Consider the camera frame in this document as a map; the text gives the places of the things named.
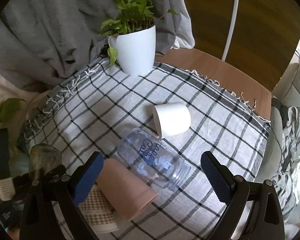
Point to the sunflower bouquet in blue pot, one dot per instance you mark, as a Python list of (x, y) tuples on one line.
[(13, 162)]

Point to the grey transparent glass cup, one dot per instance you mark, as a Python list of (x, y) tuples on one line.
[(43, 159)]

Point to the pink plastic cup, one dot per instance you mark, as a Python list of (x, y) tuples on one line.
[(127, 193)]

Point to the green plant in white pot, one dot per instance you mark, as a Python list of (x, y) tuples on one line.
[(132, 36)]

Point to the grey curtain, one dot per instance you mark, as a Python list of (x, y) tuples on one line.
[(43, 42)]

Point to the grey sofa with blanket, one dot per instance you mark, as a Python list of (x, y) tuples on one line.
[(281, 161)]

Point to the small white cup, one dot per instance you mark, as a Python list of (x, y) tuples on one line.
[(171, 119)]

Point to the clear bottle with blue print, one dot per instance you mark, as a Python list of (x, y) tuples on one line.
[(150, 159)]

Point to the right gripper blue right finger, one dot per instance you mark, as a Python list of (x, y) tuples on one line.
[(217, 176)]

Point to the checkered grey white tablecloth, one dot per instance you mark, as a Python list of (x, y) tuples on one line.
[(96, 107)]

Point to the checkered paper cup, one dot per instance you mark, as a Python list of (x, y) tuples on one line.
[(97, 212)]

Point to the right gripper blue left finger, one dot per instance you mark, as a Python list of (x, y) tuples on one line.
[(85, 176)]

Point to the white curved floor lamp pole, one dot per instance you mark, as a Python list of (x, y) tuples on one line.
[(231, 29)]

